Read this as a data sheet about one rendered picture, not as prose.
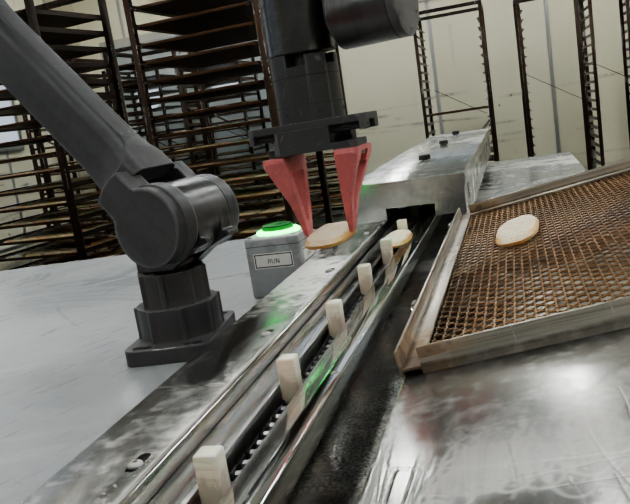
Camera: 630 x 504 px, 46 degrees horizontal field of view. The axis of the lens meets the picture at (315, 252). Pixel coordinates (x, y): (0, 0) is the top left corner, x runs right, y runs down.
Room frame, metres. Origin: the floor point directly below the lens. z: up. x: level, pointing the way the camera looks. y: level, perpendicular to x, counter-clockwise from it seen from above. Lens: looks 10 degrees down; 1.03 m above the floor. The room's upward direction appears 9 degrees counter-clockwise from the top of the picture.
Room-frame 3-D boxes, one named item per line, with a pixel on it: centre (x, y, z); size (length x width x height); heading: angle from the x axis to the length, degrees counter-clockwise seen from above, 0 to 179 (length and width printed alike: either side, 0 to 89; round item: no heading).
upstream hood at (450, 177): (1.68, -0.32, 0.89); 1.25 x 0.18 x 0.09; 164
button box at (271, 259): (0.91, 0.04, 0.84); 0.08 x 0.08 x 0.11; 74
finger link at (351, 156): (0.64, -0.02, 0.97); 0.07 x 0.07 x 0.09; 74
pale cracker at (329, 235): (0.65, -0.02, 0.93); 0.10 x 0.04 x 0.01; 164
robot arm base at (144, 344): (0.74, 0.15, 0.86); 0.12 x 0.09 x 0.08; 171
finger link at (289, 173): (0.65, -0.01, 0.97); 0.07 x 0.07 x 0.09; 74
